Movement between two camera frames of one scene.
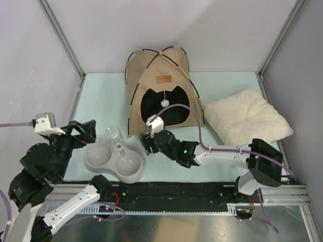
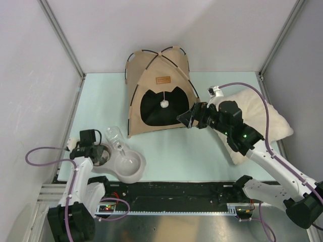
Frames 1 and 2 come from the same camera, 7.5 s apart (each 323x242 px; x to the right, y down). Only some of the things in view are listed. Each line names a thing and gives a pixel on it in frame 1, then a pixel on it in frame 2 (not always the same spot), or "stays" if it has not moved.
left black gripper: [88, 130] -> [100, 150]
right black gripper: [147, 141] -> [200, 109]
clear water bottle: [114, 133] stays
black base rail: [173, 196] stays
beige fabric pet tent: [159, 84] stays
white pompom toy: [164, 103] stays
